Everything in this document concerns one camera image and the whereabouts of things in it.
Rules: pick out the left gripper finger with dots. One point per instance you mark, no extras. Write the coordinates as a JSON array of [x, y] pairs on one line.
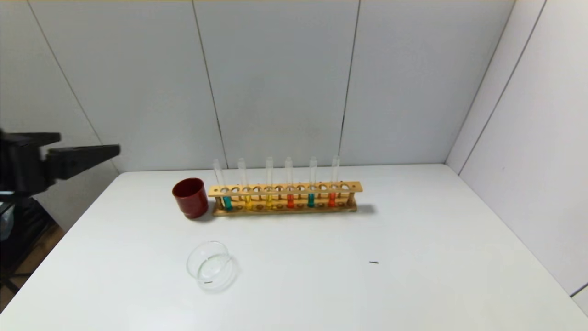
[[78, 158], [46, 138]]

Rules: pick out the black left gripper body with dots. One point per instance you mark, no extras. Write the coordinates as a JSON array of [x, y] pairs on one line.
[[25, 162]]

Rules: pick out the test tube with blue pigment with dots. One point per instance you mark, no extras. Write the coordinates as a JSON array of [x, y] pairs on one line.
[[227, 203]]

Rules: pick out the test tube with yellow pigment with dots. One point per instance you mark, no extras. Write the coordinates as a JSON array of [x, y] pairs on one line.
[[247, 201], [269, 200]]

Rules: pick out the wooden test tube rack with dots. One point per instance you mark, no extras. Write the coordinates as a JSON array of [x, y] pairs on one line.
[[285, 189]]

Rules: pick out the test tube with orange pigment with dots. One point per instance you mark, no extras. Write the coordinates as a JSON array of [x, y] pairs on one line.
[[331, 200], [290, 201]]

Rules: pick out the test tube with teal pigment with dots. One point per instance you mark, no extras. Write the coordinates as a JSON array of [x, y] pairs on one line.
[[311, 200]]

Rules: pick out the black metal stand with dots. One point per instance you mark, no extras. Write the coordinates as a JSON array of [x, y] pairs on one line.
[[27, 230]]

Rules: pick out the dark red cup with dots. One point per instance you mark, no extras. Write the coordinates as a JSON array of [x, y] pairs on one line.
[[190, 200]]

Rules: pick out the clear glass beaker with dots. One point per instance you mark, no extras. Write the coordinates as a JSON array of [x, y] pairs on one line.
[[212, 269]]

